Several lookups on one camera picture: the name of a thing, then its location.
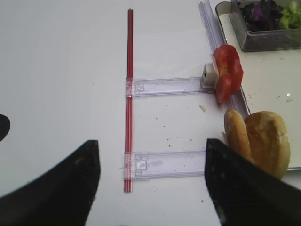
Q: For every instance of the clear left long divider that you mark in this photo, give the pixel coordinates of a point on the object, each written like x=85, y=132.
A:
x=216, y=39

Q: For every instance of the left red plastic strip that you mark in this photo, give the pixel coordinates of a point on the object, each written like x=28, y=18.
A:
x=129, y=101

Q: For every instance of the clear left lower rail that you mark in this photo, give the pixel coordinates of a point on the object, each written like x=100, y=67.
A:
x=145, y=166

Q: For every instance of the bun slice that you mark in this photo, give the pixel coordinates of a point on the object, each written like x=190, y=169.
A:
x=236, y=134
x=270, y=147

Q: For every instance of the clear plastic container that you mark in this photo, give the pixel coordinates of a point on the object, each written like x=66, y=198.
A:
x=261, y=41

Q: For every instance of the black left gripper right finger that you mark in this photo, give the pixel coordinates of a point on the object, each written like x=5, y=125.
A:
x=244, y=195

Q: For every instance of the clear rail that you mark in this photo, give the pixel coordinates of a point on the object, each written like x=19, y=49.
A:
x=145, y=166
x=161, y=87

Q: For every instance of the purple cabbage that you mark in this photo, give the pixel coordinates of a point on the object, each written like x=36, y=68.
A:
x=262, y=16

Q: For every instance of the green lettuce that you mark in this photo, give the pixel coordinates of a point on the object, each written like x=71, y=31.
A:
x=291, y=18

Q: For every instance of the white pusher block left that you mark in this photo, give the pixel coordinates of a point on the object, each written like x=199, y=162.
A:
x=209, y=77

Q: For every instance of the tomato slices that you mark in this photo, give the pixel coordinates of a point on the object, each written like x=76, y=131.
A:
x=230, y=72

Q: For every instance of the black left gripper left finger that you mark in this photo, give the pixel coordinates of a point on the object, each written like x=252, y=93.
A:
x=62, y=196

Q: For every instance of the metal tray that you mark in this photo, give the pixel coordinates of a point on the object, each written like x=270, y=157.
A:
x=271, y=82

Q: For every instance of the clear left upper rail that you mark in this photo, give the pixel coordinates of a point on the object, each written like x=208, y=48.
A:
x=161, y=87

